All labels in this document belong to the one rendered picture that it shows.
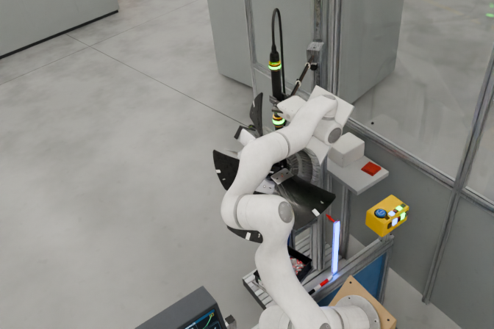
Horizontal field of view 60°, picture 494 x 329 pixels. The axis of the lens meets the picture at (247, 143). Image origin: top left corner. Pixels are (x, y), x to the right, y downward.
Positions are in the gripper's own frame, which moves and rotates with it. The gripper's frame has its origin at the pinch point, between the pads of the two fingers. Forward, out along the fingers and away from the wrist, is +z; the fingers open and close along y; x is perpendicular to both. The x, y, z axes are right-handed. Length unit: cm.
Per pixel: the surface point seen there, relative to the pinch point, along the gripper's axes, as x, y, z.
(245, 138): -49, 8, 41
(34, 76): -163, -53, 458
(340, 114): -28.8, 39.4, 4.5
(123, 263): -161, -70, 105
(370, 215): -54, 21, -34
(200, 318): -36, -64, -40
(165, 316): -36, -73, -32
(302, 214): -44.8, -5.9, -20.8
